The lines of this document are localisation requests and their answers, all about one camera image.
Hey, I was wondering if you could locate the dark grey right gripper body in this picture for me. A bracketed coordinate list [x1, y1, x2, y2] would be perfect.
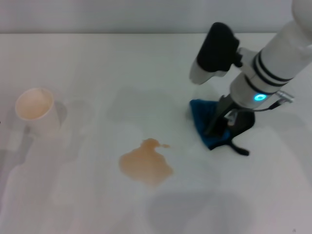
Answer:
[218, 94, 242, 119]

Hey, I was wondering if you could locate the blue rag with black trim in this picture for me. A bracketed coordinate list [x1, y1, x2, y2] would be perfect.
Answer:
[189, 98, 256, 157]

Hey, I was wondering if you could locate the white paper cup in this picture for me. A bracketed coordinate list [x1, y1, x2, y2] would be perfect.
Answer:
[15, 87, 61, 138]

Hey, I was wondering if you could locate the brown water stain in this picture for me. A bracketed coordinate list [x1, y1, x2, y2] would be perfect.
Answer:
[118, 137, 175, 188]

